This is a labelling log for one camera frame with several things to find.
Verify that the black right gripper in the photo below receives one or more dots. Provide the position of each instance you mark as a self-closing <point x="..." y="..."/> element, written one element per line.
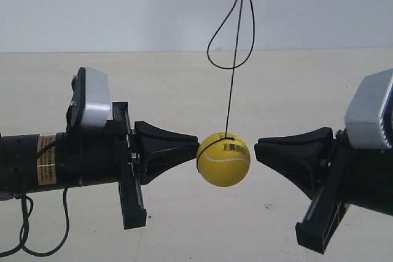
<point x="357" y="177"/>

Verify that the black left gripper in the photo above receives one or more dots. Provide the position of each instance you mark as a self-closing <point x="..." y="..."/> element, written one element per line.
<point x="95" y="156"/>

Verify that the yellow tennis ball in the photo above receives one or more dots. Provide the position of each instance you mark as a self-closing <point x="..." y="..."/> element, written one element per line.
<point x="223" y="159"/>

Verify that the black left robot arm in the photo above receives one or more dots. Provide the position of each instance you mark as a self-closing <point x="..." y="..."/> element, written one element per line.
<point x="28" y="162"/>

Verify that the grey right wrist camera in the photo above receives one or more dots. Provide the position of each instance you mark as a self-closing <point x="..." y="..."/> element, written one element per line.
<point x="368" y="119"/>

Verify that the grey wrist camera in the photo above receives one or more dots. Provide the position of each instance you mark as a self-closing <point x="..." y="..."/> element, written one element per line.
<point x="368" y="119"/>
<point x="90" y="104"/>

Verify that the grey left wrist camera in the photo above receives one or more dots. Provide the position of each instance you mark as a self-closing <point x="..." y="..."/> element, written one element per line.
<point x="90" y="104"/>

